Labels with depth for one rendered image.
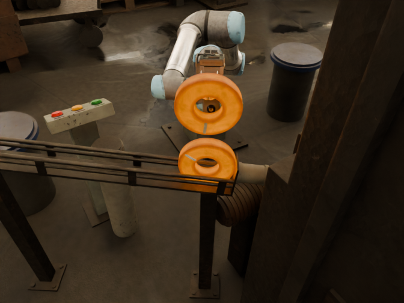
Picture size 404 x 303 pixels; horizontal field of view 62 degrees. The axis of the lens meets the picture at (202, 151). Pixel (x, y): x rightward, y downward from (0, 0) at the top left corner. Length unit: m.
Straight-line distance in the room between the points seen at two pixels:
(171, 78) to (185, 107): 0.32
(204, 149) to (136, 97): 1.66
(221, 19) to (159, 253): 1.01
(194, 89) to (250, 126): 1.49
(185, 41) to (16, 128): 0.84
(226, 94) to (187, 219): 1.02
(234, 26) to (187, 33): 0.18
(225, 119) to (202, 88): 0.10
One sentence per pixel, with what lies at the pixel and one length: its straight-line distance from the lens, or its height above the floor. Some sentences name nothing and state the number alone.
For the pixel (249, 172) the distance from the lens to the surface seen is 0.93.
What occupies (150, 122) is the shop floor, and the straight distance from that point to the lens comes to 2.23.
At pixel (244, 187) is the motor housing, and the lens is 1.11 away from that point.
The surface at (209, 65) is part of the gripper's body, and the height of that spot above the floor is 0.96.
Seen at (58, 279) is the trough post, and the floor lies 0.01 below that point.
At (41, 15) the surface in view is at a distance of 3.14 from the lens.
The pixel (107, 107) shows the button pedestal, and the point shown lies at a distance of 1.34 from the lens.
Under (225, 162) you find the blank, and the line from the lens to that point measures 0.90.
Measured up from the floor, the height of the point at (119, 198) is 0.28.
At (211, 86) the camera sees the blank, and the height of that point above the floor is 0.97.
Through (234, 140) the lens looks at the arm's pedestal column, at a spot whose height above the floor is 0.02.
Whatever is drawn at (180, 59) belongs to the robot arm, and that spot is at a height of 0.82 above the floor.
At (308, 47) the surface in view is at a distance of 2.27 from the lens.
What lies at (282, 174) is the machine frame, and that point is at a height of 0.87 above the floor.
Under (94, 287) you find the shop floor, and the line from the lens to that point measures 1.55.
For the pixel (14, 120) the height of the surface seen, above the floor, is 0.43.
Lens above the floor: 1.35
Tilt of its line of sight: 43 degrees down
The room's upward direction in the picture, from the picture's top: 1 degrees clockwise
